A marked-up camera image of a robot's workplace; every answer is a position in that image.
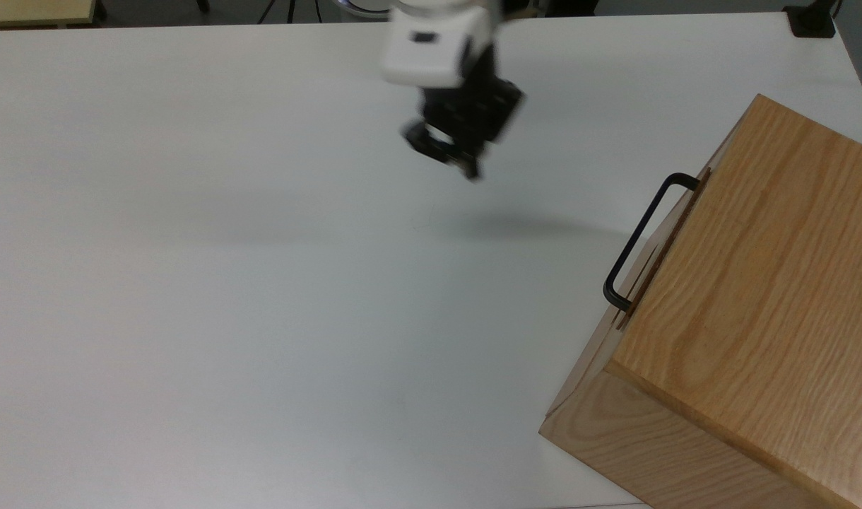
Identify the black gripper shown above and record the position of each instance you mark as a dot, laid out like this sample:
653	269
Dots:
473	106

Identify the wooden drawer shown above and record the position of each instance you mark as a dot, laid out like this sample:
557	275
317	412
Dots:
643	283

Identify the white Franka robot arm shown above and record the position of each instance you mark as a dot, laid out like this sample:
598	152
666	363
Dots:
431	49

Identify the wooden drawer cabinet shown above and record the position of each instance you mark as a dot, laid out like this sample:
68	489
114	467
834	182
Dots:
763	283

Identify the black tripod legs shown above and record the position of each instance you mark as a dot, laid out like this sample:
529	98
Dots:
290	8

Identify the black table clamp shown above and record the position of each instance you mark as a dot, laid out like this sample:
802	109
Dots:
811	20

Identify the light wooden side table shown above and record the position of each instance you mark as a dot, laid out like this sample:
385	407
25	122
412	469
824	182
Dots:
35	10

